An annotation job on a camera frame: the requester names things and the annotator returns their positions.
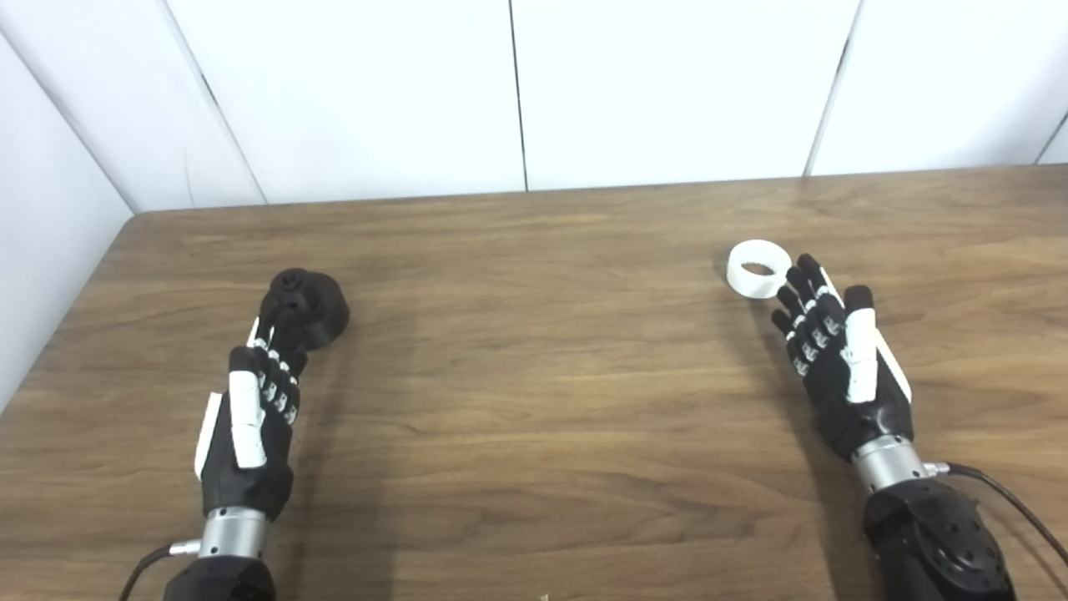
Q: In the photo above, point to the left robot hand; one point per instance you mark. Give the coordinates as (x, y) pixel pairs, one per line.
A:
(248, 434)

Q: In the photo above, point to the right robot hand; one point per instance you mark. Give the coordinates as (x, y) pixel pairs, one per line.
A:
(851, 367)

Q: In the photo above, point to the round black part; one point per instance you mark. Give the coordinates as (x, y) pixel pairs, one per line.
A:
(304, 306)

